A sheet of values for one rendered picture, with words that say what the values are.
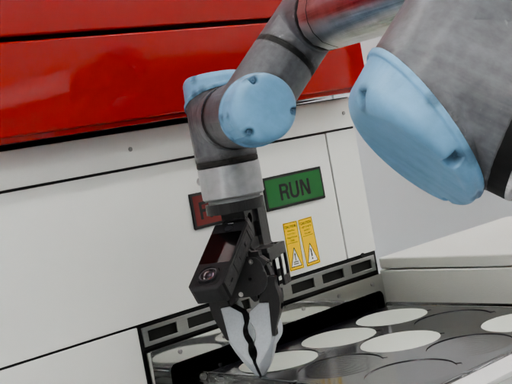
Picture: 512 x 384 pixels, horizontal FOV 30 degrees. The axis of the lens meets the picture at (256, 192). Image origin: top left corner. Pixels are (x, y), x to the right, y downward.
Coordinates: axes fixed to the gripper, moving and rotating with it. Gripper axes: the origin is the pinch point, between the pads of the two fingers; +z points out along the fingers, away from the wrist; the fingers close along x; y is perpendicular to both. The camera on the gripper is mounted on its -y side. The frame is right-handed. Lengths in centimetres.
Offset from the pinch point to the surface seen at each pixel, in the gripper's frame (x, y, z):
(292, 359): -1.8, 7.0, 1.2
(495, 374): -32.5, -27.2, -4.7
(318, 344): -3.1, 13.8, 1.3
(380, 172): 49, 258, -6
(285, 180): 2.0, 26.0, -20.3
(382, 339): -11.9, 13.5, 1.3
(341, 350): -7.7, 9.3, 1.2
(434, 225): 37, 281, 20
